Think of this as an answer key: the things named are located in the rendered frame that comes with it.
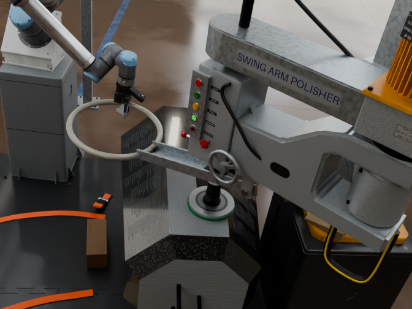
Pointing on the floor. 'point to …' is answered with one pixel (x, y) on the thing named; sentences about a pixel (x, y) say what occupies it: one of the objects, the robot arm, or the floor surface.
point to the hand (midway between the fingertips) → (127, 114)
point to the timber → (96, 243)
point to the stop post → (87, 50)
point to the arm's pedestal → (40, 119)
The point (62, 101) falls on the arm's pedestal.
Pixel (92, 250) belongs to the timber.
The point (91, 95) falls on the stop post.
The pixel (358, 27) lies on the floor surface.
